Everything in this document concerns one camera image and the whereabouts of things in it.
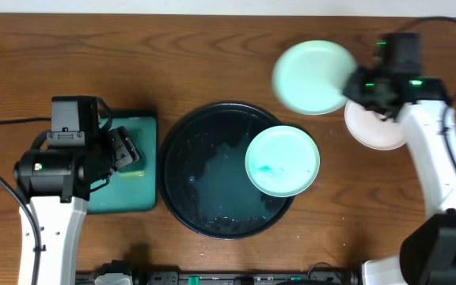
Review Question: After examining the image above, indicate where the teal plate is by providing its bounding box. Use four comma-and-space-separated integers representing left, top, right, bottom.
272, 40, 357, 116
245, 125, 321, 198

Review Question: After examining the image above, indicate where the round black serving tray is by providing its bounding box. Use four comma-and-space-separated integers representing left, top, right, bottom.
157, 102, 294, 240

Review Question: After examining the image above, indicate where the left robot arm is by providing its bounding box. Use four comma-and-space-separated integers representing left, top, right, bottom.
14, 127, 140, 284

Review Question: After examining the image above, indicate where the rectangular black water tray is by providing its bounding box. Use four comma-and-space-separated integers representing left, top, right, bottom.
87, 110, 158, 215

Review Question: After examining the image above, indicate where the white round plate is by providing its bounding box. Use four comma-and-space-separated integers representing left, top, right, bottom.
344, 101, 406, 150

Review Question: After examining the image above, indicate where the green yellow sponge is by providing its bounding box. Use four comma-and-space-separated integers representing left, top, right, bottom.
118, 166, 145, 177

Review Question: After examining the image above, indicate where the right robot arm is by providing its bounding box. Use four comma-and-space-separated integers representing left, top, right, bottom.
343, 67, 456, 284

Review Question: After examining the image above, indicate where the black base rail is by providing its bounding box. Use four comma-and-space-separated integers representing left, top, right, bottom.
74, 260, 363, 285

